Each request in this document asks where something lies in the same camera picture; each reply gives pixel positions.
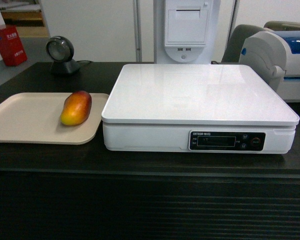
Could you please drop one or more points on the dark red yellow mango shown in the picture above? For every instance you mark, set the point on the dark red yellow mango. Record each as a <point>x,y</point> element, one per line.
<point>76,108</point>

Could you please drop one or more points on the blue white printer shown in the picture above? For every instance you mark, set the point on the blue white printer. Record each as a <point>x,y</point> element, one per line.
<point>289,86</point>

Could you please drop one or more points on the red fire extinguisher box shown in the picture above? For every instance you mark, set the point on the red fire extinguisher box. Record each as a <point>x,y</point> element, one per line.
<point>11,47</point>

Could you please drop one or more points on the grey office chair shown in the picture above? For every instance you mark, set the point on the grey office chair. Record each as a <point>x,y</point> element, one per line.
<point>236,41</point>

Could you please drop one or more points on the black barcode scanner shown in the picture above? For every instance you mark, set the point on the black barcode scanner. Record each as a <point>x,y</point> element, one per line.
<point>61,51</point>

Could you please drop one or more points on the black checkout counter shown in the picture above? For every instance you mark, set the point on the black checkout counter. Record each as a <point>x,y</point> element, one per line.
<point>86,192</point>

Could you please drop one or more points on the beige plastic tray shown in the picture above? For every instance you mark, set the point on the beige plastic tray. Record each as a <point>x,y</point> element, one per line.
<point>35,118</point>

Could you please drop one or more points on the white receipt printer kiosk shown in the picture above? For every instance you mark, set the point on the white receipt printer kiosk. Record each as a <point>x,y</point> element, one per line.
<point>185,31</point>

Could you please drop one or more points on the grey label printer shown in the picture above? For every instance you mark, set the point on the grey label printer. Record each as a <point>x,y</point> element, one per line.
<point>266,53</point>

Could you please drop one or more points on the white checkout scale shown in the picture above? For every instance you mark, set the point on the white checkout scale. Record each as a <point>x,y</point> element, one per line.
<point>196,108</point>

